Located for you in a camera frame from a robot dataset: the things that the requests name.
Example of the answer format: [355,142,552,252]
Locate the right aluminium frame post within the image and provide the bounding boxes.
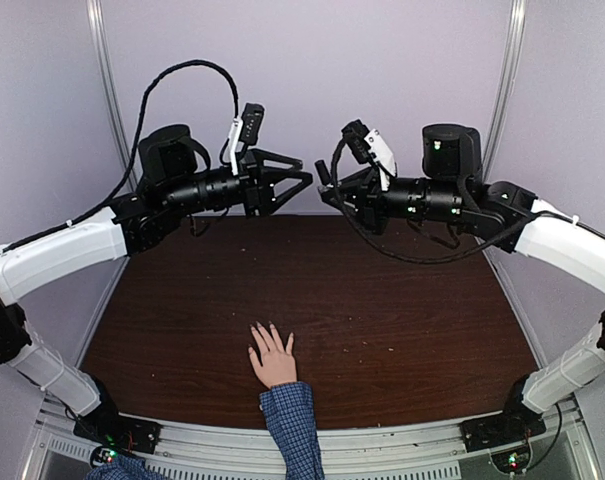
[483,0,528,183]

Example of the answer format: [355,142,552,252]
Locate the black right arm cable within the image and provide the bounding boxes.
[329,137,533,264]

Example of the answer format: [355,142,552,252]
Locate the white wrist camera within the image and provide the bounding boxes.
[219,103,265,176]
[341,119,397,192]

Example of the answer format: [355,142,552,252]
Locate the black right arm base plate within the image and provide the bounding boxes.
[460,413,546,453]

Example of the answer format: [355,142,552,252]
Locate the aluminium frame post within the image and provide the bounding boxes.
[86,0,139,194]
[483,0,528,183]

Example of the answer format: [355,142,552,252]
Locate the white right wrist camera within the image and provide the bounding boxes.
[341,119,397,192]

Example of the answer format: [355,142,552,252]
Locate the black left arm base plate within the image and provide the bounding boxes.
[73,416,162,454]

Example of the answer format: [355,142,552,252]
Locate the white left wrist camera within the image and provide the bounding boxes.
[219,103,265,176]

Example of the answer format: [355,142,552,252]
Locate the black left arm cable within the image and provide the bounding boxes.
[66,59,241,226]

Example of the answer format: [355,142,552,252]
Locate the mannequin hand with painted nails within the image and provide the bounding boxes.
[248,322,298,389]

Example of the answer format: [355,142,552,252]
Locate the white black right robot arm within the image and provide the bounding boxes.
[315,120,605,442]

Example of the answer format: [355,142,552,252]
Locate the slotted aluminium base rail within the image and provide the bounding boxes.
[18,382,601,479]

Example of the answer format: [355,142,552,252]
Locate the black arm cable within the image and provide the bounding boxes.
[66,59,241,226]
[329,137,533,264]

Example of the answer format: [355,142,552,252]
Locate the blue checkered shirt sleeve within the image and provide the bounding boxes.
[259,382,325,480]

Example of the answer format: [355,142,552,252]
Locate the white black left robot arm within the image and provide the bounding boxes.
[0,120,312,444]

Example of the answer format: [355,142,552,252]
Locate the left aluminium frame post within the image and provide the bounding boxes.
[86,0,139,194]

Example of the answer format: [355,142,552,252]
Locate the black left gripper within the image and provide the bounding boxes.
[165,148,314,218]

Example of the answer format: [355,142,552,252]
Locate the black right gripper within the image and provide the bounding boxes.
[323,163,467,234]

